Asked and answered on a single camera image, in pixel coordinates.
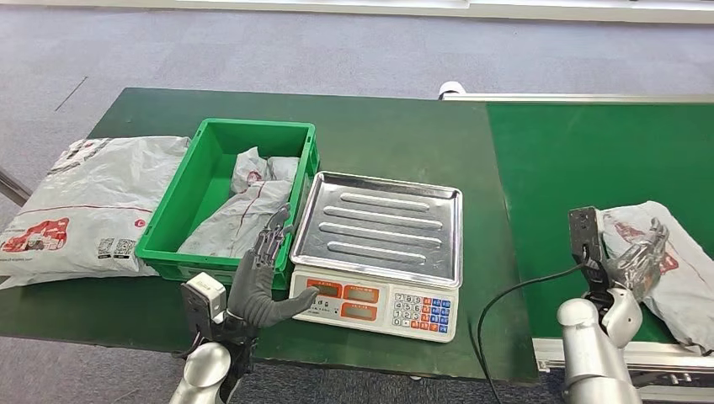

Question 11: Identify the large flat grey mailer bag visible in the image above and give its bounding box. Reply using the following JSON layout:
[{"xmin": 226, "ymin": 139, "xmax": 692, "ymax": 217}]
[{"xmin": 0, "ymin": 136, "xmax": 192, "ymax": 290}]

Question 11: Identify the aluminium conveyor frame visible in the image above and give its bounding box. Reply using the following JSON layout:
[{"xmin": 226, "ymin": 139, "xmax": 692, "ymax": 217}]
[{"xmin": 439, "ymin": 92, "xmax": 714, "ymax": 404}]

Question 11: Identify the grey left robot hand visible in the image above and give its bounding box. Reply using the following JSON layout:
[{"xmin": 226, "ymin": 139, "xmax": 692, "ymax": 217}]
[{"xmin": 227, "ymin": 202, "xmax": 320, "ymax": 330}]

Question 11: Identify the grey metal bar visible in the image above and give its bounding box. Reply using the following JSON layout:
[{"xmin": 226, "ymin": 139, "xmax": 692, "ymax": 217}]
[{"xmin": 0, "ymin": 167, "xmax": 32, "ymax": 209}]

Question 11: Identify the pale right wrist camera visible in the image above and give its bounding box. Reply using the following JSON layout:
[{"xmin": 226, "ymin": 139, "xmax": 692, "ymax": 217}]
[{"xmin": 567, "ymin": 206, "xmax": 606, "ymax": 268}]

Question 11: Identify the dark green table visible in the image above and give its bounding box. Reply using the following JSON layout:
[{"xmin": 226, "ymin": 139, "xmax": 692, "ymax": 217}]
[{"xmin": 0, "ymin": 88, "xmax": 540, "ymax": 385}]

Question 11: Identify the green plastic crate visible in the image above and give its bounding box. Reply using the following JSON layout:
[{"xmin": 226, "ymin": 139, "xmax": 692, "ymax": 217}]
[{"xmin": 135, "ymin": 118, "xmax": 320, "ymax": 291}]

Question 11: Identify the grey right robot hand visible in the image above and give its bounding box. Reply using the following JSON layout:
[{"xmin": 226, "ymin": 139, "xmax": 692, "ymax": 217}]
[{"xmin": 604, "ymin": 217, "xmax": 670, "ymax": 305}]

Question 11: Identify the white scale with steel tray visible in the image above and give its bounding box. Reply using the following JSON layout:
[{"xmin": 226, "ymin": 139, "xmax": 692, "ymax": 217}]
[{"xmin": 288, "ymin": 171, "xmax": 464, "ymax": 343}]

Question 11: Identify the grey parcel bag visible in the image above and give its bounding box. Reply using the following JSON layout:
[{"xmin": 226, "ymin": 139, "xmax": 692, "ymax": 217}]
[
  {"xmin": 177, "ymin": 146, "xmax": 301, "ymax": 260},
  {"xmin": 596, "ymin": 200, "xmax": 714, "ymax": 354}
]

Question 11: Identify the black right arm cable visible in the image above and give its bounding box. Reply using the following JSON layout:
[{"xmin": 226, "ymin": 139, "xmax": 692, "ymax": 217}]
[{"xmin": 477, "ymin": 262, "xmax": 587, "ymax": 404}]

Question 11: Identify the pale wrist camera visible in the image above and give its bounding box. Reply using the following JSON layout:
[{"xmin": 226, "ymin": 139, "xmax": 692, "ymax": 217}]
[
  {"xmin": 181, "ymin": 272, "xmax": 229, "ymax": 341},
  {"xmin": 567, "ymin": 206, "xmax": 606, "ymax": 268}
]

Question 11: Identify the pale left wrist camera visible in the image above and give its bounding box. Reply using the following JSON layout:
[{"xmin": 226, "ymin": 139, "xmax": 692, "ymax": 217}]
[{"xmin": 181, "ymin": 272, "xmax": 229, "ymax": 341}]

